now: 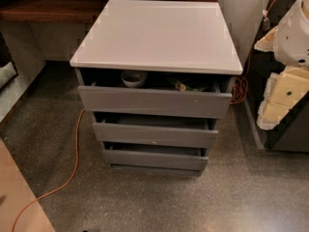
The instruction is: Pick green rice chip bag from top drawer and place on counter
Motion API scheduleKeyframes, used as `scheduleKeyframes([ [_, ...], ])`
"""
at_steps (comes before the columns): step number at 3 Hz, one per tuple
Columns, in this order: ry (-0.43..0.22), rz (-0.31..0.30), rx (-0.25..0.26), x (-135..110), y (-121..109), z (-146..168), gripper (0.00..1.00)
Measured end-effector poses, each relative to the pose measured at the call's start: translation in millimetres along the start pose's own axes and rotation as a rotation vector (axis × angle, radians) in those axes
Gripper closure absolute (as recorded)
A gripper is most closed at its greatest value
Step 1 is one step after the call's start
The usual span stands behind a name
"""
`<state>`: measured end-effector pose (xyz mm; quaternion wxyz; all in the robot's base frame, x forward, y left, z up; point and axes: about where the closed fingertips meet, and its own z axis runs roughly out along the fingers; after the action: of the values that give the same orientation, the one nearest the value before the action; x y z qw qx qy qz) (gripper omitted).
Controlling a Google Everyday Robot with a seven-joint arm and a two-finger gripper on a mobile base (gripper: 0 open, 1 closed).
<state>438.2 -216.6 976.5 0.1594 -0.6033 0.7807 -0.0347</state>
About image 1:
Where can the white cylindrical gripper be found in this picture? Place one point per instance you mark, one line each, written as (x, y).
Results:
(294, 39)

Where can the green rice chip bag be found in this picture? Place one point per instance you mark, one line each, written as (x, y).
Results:
(190, 85)

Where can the grey top drawer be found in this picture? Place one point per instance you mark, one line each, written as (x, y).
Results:
(155, 102)

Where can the grey drawer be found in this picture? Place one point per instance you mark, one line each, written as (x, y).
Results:
(166, 157)
(155, 102)
(155, 130)

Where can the grey drawer cabinet white top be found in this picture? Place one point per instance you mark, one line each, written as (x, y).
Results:
(169, 40)

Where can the grey middle drawer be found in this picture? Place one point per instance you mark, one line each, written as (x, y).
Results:
(155, 130)

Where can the grey bottom drawer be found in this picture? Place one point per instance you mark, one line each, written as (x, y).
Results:
(166, 157)

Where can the dark side cabinet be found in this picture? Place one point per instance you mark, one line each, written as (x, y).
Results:
(292, 134)

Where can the white ceramic bowl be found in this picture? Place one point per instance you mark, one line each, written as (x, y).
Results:
(134, 79)

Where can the dark wooden shelf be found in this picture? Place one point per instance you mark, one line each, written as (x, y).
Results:
(57, 11)

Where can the dark framed panel at left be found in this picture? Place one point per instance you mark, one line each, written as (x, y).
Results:
(8, 70)

